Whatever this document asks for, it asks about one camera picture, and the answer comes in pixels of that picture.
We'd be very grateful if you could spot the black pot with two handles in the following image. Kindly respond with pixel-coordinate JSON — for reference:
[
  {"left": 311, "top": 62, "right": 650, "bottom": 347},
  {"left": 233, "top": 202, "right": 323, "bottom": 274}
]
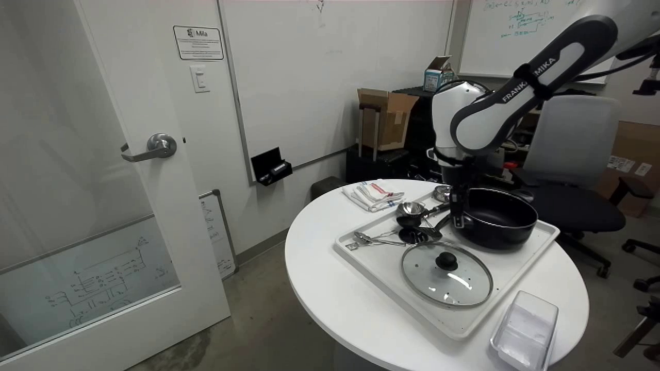
[{"left": 450, "top": 185, "right": 541, "bottom": 251}]

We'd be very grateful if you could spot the glass lid with black knob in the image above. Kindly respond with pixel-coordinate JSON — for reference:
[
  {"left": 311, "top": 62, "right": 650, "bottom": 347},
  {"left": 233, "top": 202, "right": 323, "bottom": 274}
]
[{"left": 399, "top": 241, "right": 496, "bottom": 308}]

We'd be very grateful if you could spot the white plastic tray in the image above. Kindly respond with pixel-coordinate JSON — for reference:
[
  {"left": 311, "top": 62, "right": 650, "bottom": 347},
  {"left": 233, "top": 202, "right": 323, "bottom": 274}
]
[{"left": 332, "top": 187, "right": 563, "bottom": 342}]

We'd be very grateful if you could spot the black chair base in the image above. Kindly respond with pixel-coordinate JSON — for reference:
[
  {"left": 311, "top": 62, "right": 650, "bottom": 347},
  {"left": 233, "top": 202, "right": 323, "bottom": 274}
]
[{"left": 612, "top": 234, "right": 660, "bottom": 362}]

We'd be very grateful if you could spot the white door with glass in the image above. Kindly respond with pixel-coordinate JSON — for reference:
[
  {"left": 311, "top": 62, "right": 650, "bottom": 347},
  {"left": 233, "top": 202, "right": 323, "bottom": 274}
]
[{"left": 0, "top": 0, "right": 233, "bottom": 371}]

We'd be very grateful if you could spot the silver door handle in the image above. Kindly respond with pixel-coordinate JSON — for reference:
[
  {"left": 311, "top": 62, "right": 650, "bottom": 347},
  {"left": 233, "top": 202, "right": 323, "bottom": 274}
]
[{"left": 121, "top": 131, "right": 180, "bottom": 164}]

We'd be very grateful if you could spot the large blank whiteboard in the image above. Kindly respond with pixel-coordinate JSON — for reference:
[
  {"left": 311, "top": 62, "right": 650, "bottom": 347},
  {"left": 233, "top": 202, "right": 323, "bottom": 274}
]
[{"left": 216, "top": 0, "right": 458, "bottom": 185}]

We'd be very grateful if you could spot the white door sign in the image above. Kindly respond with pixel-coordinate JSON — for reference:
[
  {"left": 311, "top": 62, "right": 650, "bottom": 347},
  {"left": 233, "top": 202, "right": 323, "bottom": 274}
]
[{"left": 171, "top": 22, "right": 227, "bottom": 62}]

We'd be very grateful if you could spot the dark grey bin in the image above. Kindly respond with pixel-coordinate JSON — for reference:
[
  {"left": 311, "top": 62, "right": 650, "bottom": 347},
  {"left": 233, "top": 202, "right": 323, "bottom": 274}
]
[{"left": 308, "top": 175, "right": 346, "bottom": 202}]

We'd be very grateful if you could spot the black marker holder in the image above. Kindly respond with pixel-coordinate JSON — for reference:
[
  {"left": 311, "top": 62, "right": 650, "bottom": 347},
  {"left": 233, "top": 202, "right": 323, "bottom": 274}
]
[{"left": 251, "top": 147, "right": 295, "bottom": 187}]

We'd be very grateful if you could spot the small whiteboard leaning on wall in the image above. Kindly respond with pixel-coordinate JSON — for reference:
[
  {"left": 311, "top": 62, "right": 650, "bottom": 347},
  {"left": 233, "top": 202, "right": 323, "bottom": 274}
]
[{"left": 199, "top": 187, "right": 239, "bottom": 280}]

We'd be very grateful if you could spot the black ladle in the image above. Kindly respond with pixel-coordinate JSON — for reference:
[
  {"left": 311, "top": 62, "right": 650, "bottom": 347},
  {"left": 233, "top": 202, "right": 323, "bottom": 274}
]
[{"left": 399, "top": 224, "right": 443, "bottom": 246}]

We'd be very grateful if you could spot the small teal box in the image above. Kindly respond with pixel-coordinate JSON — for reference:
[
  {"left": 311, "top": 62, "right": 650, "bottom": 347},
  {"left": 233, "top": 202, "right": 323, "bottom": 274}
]
[{"left": 421, "top": 55, "right": 457, "bottom": 94}]

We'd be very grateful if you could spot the clear plastic container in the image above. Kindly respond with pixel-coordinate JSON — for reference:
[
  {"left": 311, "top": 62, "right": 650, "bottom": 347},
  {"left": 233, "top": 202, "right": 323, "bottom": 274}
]
[{"left": 489, "top": 288, "right": 561, "bottom": 371}]

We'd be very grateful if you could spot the small steel cup with handle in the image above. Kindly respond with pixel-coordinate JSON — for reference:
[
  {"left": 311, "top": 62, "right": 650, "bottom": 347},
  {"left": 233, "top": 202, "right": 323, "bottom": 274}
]
[{"left": 394, "top": 199, "right": 450, "bottom": 231}]

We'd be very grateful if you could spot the grey office chair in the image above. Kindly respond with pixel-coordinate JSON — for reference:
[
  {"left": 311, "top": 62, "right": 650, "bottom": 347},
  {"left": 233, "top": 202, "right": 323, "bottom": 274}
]
[{"left": 512, "top": 93, "right": 630, "bottom": 280}]

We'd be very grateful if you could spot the brown cardboard box with labels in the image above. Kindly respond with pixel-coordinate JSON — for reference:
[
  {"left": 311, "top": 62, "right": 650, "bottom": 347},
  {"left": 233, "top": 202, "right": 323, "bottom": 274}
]
[{"left": 597, "top": 120, "right": 660, "bottom": 221}]

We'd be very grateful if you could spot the whiteboard with green writing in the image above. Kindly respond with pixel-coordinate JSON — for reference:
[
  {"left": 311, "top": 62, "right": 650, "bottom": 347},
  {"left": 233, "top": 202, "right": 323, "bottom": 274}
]
[{"left": 458, "top": 0, "right": 621, "bottom": 87}]

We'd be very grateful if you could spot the white cloth with coloured stripes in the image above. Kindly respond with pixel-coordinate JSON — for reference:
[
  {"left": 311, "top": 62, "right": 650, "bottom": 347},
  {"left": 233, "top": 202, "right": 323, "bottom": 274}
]
[{"left": 341, "top": 179, "right": 406, "bottom": 213}]

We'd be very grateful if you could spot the metal spoon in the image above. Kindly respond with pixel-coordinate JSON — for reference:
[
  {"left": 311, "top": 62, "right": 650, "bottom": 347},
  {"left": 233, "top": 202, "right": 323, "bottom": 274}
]
[{"left": 344, "top": 228, "right": 404, "bottom": 251}]

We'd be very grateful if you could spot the open cardboard box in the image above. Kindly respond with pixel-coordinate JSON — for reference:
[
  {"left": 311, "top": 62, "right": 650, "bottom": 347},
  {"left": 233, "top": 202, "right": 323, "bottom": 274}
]
[{"left": 355, "top": 87, "right": 421, "bottom": 152}]

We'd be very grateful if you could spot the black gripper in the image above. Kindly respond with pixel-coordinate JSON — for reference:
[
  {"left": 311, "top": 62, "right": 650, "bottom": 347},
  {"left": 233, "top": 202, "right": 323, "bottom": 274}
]
[{"left": 442, "top": 162, "right": 487, "bottom": 205}]

